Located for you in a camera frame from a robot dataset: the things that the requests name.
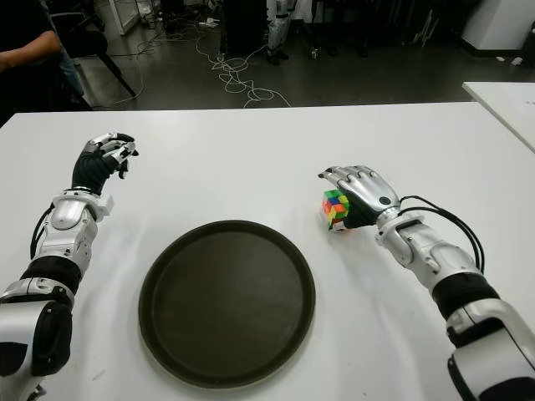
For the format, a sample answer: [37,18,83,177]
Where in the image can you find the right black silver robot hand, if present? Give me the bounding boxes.
[317,165,401,231]

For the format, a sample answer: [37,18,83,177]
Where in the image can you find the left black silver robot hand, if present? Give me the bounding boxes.
[70,132,139,195]

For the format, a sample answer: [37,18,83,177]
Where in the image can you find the multicoloured Rubik's cube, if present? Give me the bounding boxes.
[320,189,356,236]

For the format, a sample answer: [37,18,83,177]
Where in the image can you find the round dark brown plate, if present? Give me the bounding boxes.
[138,219,318,388]

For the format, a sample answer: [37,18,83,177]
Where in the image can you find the black chair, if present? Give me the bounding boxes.
[49,0,137,110]

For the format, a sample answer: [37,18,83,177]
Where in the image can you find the seated person in black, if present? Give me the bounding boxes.
[0,0,84,122]

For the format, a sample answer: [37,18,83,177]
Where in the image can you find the white side table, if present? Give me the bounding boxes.
[461,81,535,154]

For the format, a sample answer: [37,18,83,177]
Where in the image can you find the white glass-front cabinet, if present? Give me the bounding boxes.
[94,0,145,36]

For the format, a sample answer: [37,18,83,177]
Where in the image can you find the silver humanoid robot legs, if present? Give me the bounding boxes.
[266,0,292,64]

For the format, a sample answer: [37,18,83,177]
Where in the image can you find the white slanted cabinet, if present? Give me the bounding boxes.
[461,0,535,55]

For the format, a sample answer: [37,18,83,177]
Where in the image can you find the black cabinet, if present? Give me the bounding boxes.
[223,0,271,58]

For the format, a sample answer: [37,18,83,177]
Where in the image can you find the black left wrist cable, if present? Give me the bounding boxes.
[29,208,54,260]

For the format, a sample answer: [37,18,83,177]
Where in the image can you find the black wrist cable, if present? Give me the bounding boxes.
[29,208,54,260]
[399,195,486,272]

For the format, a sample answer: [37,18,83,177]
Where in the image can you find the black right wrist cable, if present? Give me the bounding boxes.
[399,195,486,272]

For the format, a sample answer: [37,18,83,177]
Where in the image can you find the tangled white floor cable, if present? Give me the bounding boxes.
[194,35,293,109]

